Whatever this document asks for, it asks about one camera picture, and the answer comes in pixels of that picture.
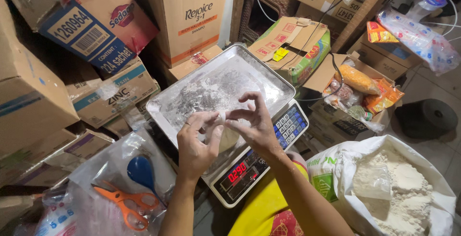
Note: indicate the person's right hand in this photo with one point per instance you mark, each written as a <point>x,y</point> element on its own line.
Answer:
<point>261,131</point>

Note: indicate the person's left hand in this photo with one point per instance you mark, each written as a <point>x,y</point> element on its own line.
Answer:
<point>194,149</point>

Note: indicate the clear plastic bag of flour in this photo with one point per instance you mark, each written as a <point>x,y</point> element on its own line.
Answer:
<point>229,141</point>

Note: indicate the white digital scale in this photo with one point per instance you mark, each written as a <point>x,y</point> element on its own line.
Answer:
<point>248,180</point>

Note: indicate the blue plastic spoon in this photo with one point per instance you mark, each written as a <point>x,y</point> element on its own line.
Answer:
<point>141,173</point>

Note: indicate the steel scale tray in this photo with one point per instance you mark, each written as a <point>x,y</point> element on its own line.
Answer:
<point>216,88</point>

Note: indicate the open cardboard box of snacks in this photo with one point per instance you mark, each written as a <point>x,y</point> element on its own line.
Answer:
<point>335,124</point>

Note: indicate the person's yellow clothing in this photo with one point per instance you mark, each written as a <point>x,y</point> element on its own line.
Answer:
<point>259,207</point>

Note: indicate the small cardboard box red print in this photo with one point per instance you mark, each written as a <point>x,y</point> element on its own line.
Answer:
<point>194,63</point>

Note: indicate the green and brown open carton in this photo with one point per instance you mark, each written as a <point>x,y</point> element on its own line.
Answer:
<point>288,48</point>

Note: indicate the orange scissors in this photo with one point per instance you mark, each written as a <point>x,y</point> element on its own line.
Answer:
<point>124,201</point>

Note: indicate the bag of brown peanuts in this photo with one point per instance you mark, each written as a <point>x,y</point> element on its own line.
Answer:
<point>340,91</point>

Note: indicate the cardboard box with teal stripe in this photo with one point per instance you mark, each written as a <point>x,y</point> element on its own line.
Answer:
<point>115,95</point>

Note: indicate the bag of green beans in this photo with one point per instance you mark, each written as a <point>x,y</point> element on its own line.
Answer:
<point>356,112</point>

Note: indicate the pile of clear plastic bags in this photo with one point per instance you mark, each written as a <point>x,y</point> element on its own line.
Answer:
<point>97,167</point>

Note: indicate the cardboard box with purple label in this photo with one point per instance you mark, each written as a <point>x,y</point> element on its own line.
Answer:
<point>88,144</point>

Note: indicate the bag of orange crackers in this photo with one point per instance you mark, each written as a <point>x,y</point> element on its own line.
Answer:
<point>356,80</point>

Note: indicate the small clear plastic bag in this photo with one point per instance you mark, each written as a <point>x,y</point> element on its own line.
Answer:
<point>372,182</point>

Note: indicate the orange snack packet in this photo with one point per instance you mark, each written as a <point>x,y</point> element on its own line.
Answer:
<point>383,97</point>

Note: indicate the tall cardboard box orange stripe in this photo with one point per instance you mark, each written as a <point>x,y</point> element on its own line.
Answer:
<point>194,16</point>

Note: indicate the cardboard box with blue patch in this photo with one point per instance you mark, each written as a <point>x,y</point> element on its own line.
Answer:
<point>385,57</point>

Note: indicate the yellow and red snack packet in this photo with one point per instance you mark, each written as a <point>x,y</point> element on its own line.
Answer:
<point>380,32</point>

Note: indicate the white sack of flour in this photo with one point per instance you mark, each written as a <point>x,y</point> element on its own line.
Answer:
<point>407,192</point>

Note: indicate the long brown cardboard box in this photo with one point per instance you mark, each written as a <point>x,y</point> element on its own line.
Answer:
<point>367,9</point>

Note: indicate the flat cardboard box purple stripe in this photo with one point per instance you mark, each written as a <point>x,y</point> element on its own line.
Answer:
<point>32,156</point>

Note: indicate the cardboard box with blue label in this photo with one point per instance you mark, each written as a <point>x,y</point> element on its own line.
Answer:
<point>90,23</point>

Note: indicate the black round stool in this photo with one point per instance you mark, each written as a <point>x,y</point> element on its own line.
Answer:
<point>428,117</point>

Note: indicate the large plain cardboard box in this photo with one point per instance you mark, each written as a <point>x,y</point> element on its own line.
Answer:
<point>28,91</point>

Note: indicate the plastic bag pack blue print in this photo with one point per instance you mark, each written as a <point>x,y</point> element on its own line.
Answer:
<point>421,39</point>

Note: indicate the clear plastic jar blue lid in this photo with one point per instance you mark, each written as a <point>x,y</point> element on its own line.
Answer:
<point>426,5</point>

